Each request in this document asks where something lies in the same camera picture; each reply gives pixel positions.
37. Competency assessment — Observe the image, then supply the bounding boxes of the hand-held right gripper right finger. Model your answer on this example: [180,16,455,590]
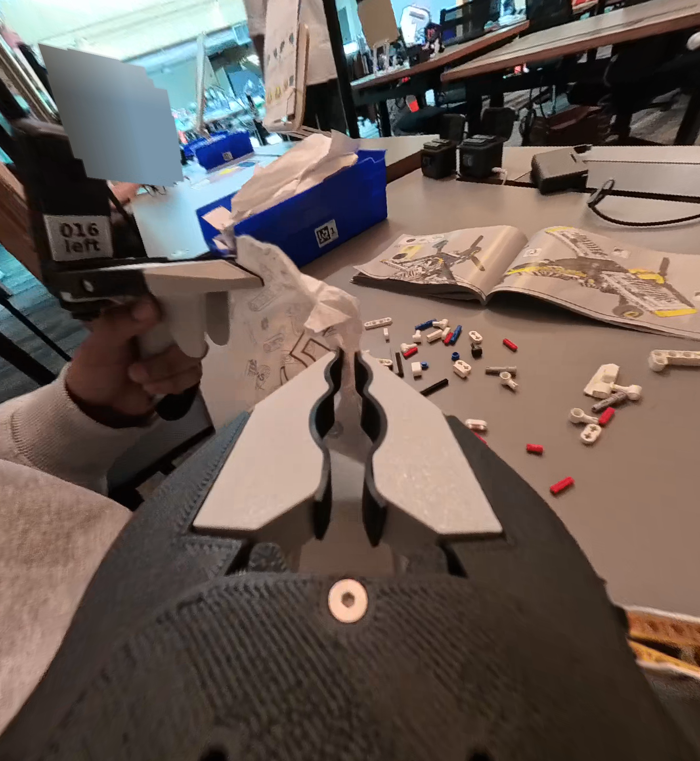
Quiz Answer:
[354,351,505,547]

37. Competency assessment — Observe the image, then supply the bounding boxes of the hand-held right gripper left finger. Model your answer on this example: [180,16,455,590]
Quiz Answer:
[192,350,351,542]

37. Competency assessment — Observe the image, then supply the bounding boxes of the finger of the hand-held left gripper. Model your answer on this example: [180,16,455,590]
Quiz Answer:
[144,256,267,297]

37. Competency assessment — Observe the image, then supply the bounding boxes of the printed white paper bag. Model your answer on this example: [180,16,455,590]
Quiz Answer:
[226,235,364,420]

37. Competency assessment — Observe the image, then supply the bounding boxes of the paper blue bin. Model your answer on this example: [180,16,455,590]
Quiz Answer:
[197,149,389,270]

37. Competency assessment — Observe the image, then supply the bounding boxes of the lego airplane model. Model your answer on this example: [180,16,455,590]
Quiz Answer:
[622,605,700,692]

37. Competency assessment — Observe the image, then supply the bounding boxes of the scattered small lego pieces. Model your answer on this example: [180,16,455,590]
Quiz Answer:
[363,317,645,497]

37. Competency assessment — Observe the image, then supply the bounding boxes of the white angled lego beam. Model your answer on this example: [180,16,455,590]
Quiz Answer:
[648,349,700,373]

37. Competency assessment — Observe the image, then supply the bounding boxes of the lego instruction booklet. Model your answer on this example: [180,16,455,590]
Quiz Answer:
[351,225,700,346]

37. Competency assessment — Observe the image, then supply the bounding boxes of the blue plastic bin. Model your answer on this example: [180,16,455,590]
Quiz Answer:
[182,131,256,171]

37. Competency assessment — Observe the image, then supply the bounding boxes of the tan framed display screen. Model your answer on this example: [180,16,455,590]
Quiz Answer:
[262,0,310,133]

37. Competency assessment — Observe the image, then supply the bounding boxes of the black battery charger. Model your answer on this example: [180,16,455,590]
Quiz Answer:
[420,140,460,180]
[458,133,507,180]

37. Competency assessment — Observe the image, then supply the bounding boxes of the wooden top desk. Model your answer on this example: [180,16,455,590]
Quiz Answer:
[441,0,700,146]
[350,18,532,139]

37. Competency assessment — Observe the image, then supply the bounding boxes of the power adapter brick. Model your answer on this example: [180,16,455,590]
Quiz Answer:
[530,145,593,195]

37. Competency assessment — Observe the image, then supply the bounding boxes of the white lego bracket piece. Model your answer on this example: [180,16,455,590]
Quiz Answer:
[583,363,622,400]

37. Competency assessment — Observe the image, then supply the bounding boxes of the black power cable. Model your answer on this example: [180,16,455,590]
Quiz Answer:
[587,178,700,228]

